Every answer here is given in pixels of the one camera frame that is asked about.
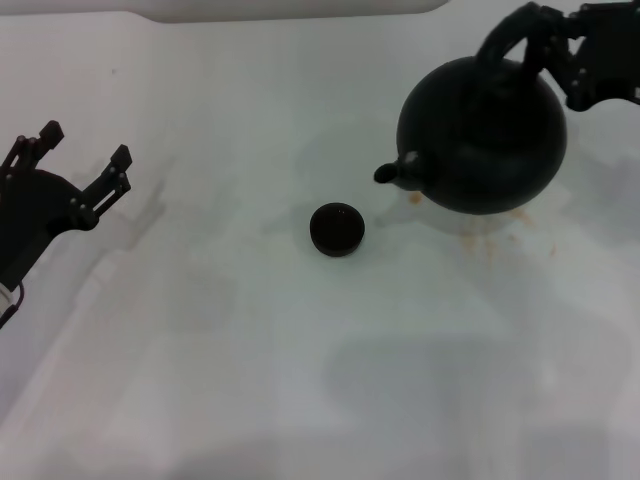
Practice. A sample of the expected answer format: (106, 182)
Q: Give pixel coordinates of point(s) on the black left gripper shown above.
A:
(30, 215)

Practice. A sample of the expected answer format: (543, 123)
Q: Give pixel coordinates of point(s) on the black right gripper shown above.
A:
(612, 55)

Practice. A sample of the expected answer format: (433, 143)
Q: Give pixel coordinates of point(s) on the small dark brown teacup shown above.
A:
(337, 232)

